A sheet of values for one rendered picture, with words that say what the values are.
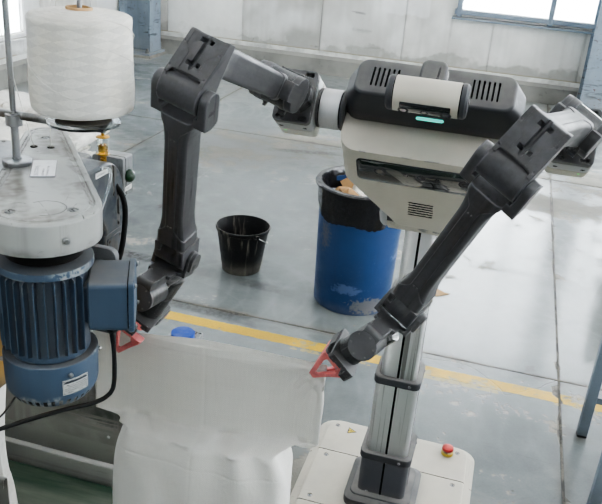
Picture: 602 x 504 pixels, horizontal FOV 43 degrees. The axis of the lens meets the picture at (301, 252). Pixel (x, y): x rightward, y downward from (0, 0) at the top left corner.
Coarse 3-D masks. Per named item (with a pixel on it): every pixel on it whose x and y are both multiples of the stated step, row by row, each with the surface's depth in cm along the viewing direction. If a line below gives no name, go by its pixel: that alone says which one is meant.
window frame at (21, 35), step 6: (18, 0) 760; (18, 6) 762; (24, 12) 768; (24, 18) 770; (24, 24) 771; (24, 30) 773; (0, 36) 743; (12, 36) 757; (18, 36) 766; (24, 36) 777; (0, 42) 740
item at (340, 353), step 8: (344, 328) 156; (344, 336) 154; (336, 344) 150; (344, 344) 150; (336, 352) 149; (344, 352) 150; (336, 360) 148; (344, 360) 149; (352, 360) 150; (344, 368) 148; (352, 368) 150; (352, 376) 148
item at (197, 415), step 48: (96, 336) 162; (144, 336) 160; (96, 384) 167; (144, 384) 165; (192, 384) 161; (240, 384) 160; (288, 384) 159; (144, 432) 165; (192, 432) 165; (240, 432) 165; (288, 432) 164; (144, 480) 167; (192, 480) 163; (240, 480) 160; (288, 480) 169
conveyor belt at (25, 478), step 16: (16, 464) 216; (16, 480) 210; (32, 480) 210; (48, 480) 211; (64, 480) 211; (80, 480) 212; (32, 496) 205; (48, 496) 205; (64, 496) 206; (80, 496) 206; (96, 496) 207
